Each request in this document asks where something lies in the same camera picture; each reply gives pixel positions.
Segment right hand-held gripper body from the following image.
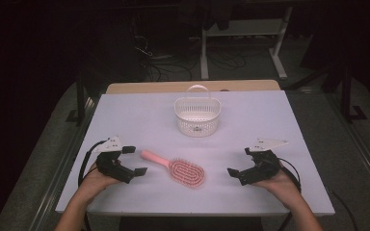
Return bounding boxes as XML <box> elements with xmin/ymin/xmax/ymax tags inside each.
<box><xmin>238</xmin><ymin>138</ymin><xmax>289</xmax><ymax>187</ymax></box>

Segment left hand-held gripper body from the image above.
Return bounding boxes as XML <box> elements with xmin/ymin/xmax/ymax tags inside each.
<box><xmin>93</xmin><ymin>136</ymin><xmax>137</xmax><ymax>185</ymax></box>

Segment pink hairbrush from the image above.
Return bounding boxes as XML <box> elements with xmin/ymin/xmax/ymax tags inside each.
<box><xmin>140</xmin><ymin>148</ymin><xmax>206</xmax><ymax>190</ymax></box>

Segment white plastic basket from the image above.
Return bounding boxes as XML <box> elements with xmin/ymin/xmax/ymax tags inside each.
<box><xmin>173</xmin><ymin>84</ymin><xmax>223</xmax><ymax>139</ymax></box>

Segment person's left hand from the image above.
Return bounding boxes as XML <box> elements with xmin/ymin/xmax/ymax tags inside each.
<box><xmin>76</xmin><ymin>162</ymin><xmax>122</xmax><ymax>202</ymax></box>

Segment person's right hand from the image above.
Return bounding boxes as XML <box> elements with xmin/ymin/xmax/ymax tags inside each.
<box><xmin>252</xmin><ymin>169</ymin><xmax>304</xmax><ymax>212</ymax></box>

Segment black metal stand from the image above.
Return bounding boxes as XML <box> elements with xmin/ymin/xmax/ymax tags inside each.
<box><xmin>339</xmin><ymin>62</ymin><xmax>369</xmax><ymax>123</ymax></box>
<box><xmin>65</xmin><ymin>72</ymin><xmax>89</xmax><ymax>127</ymax></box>

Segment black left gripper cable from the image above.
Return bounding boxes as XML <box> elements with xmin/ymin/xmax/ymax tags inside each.
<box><xmin>77</xmin><ymin>140</ymin><xmax>108</xmax><ymax>188</ymax></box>

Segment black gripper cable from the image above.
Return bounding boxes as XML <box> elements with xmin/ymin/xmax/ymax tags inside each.
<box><xmin>277</xmin><ymin>157</ymin><xmax>303</xmax><ymax>194</ymax></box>
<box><xmin>77</xmin><ymin>140</ymin><xmax>108</xmax><ymax>188</ymax></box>

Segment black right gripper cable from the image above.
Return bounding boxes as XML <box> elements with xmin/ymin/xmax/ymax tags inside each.
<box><xmin>277</xmin><ymin>157</ymin><xmax>303</xmax><ymax>194</ymax></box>

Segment metal floor rail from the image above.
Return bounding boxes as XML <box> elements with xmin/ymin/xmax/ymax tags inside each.
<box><xmin>327</xmin><ymin>91</ymin><xmax>370</xmax><ymax>197</ymax></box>
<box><xmin>28</xmin><ymin>95</ymin><xmax>98</xmax><ymax>231</ymax></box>

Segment black floor cables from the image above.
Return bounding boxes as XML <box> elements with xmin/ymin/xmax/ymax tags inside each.
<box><xmin>134</xmin><ymin>18</ymin><xmax>249</xmax><ymax>82</ymax></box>

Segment black floor cable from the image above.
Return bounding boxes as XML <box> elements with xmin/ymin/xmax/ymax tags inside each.
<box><xmin>329</xmin><ymin>188</ymin><xmax>360</xmax><ymax>231</ymax></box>

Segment white metal desk frame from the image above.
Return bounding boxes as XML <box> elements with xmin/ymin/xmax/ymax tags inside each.
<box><xmin>199</xmin><ymin>6</ymin><xmax>294</xmax><ymax>81</ymax></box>

